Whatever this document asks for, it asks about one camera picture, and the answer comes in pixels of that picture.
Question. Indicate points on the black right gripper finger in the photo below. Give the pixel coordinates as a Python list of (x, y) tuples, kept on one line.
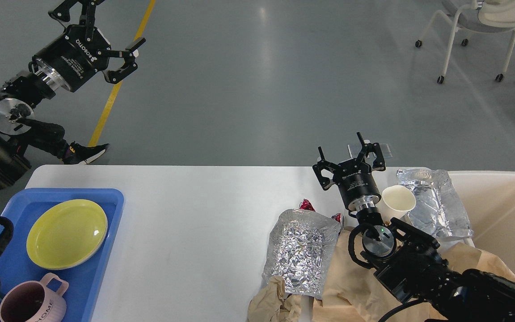
[(368, 158), (327, 173)]

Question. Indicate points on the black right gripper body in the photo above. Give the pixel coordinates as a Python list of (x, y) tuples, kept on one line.
[(356, 184)]

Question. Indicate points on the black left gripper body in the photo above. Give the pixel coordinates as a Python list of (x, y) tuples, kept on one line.
[(71, 59)]

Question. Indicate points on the large brown paper sheet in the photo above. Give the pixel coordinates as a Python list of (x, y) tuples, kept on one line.
[(352, 293)]

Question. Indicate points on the yellow plastic plate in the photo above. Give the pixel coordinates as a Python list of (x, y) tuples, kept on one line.
[(54, 239)]

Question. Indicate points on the pink ribbed mug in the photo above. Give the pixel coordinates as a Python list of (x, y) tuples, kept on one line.
[(36, 301)]

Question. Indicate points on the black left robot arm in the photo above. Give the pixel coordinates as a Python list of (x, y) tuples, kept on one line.
[(20, 95)]

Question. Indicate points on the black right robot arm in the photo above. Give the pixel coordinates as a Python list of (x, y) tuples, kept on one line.
[(405, 259)]

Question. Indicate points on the red foil wrapper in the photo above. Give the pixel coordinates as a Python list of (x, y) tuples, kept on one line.
[(338, 217)]

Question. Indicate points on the white paper cup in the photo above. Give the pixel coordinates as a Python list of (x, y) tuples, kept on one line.
[(395, 202)]

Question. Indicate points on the large crumpled foil bag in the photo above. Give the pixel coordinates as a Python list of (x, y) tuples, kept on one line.
[(300, 249)]

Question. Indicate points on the silver foil bag right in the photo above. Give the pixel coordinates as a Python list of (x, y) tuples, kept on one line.
[(439, 211)]

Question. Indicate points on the person in brown sweater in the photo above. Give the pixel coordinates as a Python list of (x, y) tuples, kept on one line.
[(49, 137)]

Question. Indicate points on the crumpled brown paper ball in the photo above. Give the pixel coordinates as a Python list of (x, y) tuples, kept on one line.
[(273, 304)]

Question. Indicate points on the beige plastic bin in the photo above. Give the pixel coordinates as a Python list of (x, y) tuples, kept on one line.
[(489, 200)]

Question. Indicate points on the white rolling chair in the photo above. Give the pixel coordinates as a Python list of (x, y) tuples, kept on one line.
[(474, 17)]

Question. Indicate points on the white round plate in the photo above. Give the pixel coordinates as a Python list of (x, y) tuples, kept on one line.
[(91, 241)]

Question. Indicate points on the blue plastic tray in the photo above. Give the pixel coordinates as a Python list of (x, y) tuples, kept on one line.
[(85, 280)]

